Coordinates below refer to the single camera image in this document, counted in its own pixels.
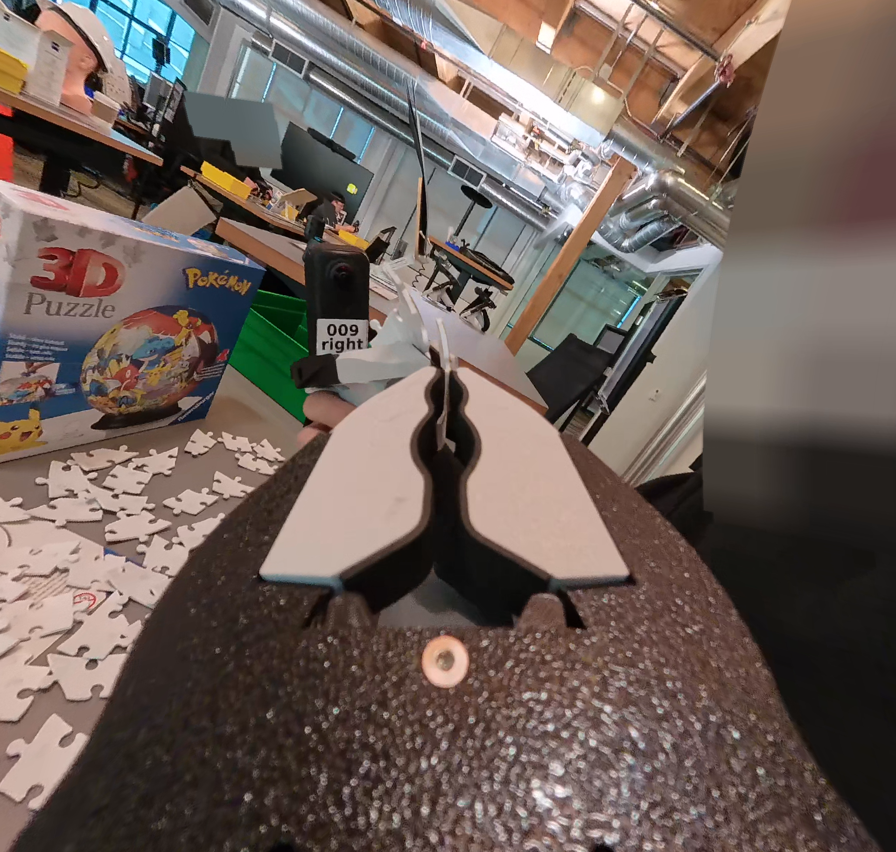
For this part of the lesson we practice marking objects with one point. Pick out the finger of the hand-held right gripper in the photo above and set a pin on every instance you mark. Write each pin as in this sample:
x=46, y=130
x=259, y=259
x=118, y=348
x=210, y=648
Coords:
x=367, y=379
x=399, y=354

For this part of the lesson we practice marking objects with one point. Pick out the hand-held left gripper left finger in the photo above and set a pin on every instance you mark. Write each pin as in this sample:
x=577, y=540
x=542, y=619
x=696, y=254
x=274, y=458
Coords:
x=350, y=509

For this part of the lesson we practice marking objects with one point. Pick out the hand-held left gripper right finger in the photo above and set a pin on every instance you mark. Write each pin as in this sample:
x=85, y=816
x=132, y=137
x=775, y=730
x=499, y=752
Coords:
x=546, y=509

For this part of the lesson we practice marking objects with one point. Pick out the curved assembled puzzle section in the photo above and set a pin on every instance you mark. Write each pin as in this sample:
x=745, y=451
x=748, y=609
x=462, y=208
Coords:
x=414, y=320

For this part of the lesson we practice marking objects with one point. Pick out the pink and orange puzzle piece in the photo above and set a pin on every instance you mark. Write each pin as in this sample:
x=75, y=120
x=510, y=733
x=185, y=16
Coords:
x=444, y=390

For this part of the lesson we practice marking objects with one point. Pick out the pile of white puzzle pieces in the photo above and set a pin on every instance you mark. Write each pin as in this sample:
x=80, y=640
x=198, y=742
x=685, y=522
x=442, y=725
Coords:
x=66, y=512

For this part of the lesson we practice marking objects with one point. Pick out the blue puzzle box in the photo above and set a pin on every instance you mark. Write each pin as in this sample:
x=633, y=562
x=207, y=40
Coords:
x=105, y=348

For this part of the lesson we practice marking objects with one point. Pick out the person's right hand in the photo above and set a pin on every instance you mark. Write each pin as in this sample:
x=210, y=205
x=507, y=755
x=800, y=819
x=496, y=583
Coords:
x=327, y=411

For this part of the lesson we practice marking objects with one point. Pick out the green plastic bin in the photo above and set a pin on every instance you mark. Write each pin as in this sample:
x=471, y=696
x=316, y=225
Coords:
x=269, y=348

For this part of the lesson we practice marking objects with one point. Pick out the person's black sweatshirt torso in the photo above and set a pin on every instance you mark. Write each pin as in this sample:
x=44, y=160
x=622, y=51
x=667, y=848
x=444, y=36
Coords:
x=672, y=516

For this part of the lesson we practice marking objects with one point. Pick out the black monitor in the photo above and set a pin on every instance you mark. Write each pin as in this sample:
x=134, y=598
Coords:
x=315, y=166

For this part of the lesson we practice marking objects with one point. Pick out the black office chair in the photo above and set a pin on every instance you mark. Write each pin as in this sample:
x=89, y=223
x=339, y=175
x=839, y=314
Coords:
x=588, y=383

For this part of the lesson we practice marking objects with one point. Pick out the small yellow bin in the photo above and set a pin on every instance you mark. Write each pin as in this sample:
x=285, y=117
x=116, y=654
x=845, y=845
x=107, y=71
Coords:
x=224, y=180

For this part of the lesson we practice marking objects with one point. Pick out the mannequin head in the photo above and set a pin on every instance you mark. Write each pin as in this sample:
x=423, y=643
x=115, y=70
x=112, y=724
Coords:
x=70, y=75

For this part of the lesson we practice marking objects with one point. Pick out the white hard hat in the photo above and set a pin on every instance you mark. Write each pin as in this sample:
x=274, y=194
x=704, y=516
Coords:
x=87, y=26

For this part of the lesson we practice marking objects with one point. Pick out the wooden post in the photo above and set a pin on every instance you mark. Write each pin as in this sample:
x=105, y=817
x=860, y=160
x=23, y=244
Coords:
x=574, y=257

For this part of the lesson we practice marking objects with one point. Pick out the silver ventilation duct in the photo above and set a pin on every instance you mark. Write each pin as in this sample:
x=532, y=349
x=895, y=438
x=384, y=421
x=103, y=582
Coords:
x=448, y=89

